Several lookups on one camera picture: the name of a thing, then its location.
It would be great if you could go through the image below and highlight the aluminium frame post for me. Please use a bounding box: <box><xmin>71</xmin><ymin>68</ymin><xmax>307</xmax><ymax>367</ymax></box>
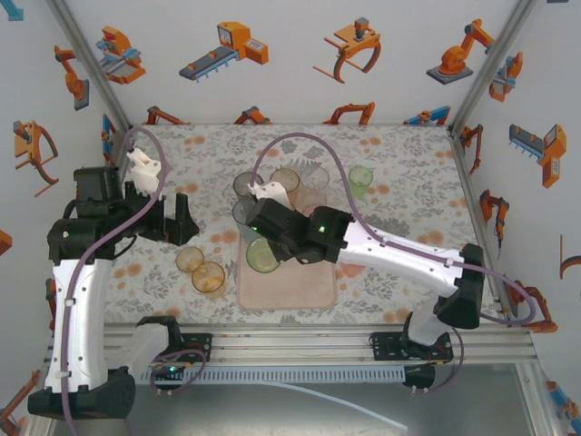
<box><xmin>44</xmin><ymin>0</ymin><xmax>136</xmax><ymax>135</ymax></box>
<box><xmin>448</xmin><ymin>0</ymin><xmax>541</xmax><ymax>133</ymax></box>

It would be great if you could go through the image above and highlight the small black controller board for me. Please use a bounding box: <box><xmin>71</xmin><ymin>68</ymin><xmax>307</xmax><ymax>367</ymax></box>
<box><xmin>151</xmin><ymin>362</ymin><xmax>188</xmax><ymax>390</ymax></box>
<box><xmin>401</xmin><ymin>362</ymin><xmax>437</xmax><ymax>395</ymax></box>

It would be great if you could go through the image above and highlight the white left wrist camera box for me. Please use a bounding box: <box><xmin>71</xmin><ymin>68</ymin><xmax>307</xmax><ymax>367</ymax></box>
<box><xmin>125</xmin><ymin>147</ymin><xmax>163</xmax><ymax>197</ymax></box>

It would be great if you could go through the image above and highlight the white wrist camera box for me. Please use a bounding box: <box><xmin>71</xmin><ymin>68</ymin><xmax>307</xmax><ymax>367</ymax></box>
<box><xmin>125</xmin><ymin>147</ymin><xmax>163</xmax><ymax>197</ymax></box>
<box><xmin>246</xmin><ymin>179</ymin><xmax>297</xmax><ymax>211</ymax></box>

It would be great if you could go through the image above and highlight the white slotted cable duct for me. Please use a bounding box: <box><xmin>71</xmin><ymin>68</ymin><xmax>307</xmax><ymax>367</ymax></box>
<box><xmin>135</xmin><ymin>366</ymin><xmax>407</xmax><ymax>385</ymax></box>

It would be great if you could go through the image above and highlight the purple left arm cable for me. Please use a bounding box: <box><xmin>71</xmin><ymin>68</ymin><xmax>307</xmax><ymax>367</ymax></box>
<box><xmin>61</xmin><ymin>125</ymin><xmax>206</xmax><ymax>436</ymax></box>

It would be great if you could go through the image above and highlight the pink rectangular tray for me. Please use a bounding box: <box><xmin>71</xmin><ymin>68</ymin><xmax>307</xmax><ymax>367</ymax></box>
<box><xmin>236</xmin><ymin>189</ymin><xmax>340</xmax><ymax>312</ymax></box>

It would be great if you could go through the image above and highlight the grey metal panel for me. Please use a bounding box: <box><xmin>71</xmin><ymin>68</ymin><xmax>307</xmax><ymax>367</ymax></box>
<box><xmin>49</xmin><ymin>381</ymin><xmax>535</xmax><ymax>436</ymax></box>

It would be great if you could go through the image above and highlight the grey transparent plastic cup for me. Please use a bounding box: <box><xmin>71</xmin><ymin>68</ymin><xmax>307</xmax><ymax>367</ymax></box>
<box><xmin>232</xmin><ymin>171</ymin><xmax>265</xmax><ymax>203</ymax></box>

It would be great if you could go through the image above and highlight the pale orange plastic cup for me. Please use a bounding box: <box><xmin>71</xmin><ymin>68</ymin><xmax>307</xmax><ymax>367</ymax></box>
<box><xmin>269</xmin><ymin>167</ymin><xmax>301</xmax><ymax>205</ymax></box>

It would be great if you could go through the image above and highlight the green transparent plastic cup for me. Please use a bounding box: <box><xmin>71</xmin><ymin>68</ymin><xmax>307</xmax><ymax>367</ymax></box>
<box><xmin>244</xmin><ymin>236</ymin><xmax>282</xmax><ymax>274</ymax></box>
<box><xmin>348</xmin><ymin>165</ymin><xmax>375</xmax><ymax>199</ymax></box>

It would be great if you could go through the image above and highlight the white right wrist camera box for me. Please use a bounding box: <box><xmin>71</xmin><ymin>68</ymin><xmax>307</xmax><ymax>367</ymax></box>
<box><xmin>246</xmin><ymin>179</ymin><xmax>297</xmax><ymax>211</ymax></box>

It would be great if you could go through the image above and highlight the aluminium lower frame bar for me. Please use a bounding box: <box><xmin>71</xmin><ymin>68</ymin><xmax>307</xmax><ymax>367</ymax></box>
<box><xmin>517</xmin><ymin>362</ymin><xmax>562</xmax><ymax>436</ymax></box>

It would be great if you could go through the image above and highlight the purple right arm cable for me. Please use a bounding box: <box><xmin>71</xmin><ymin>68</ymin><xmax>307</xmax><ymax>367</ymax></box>
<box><xmin>247</xmin><ymin>132</ymin><xmax>537</xmax><ymax>395</ymax></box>

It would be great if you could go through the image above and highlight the aluminium frame beam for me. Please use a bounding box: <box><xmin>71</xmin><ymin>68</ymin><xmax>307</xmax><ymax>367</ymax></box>
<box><xmin>43</xmin><ymin>324</ymin><xmax>539</xmax><ymax>367</ymax></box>

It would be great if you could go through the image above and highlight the blue transparent plastic cup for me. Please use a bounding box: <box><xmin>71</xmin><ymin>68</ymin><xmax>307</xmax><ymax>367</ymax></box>
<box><xmin>231</xmin><ymin>199</ymin><xmax>255</xmax><ymax>242</ymax></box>

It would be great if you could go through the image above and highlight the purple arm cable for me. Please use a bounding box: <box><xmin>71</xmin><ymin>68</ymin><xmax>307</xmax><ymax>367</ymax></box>
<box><xmin>247</xmin><ymin>132</ymin><xmax>537</xmax><ymax>395</ymax></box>
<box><xmin>61</xmin><ymin>125</ymin><xmax>206</xmax><ymax>436</ymax></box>

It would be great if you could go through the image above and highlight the floral patterned tablecloth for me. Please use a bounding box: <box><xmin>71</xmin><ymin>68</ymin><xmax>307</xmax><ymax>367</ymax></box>
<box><xmin>100</xmin><ymin>123</ymin><xmax>506</xmax><ymax>326</ymax></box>

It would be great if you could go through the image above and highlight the clear plastic cup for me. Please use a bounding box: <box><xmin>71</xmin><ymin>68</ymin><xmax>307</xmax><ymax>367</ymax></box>
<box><xmin>300</xmin><ymin>165</ymin><xmax>331</xmax><ymax>205</ymax></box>

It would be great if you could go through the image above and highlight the amber transparent plastic cup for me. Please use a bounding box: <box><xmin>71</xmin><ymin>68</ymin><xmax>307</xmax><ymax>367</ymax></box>
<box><xmin>175</xmin><ymin>246</ymin><xmax>205</xmax><ymax>274</ymax></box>
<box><xmin>191</xmin><ymin>261</ymin><xmax>227</xmax><ymax>299</ymax></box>

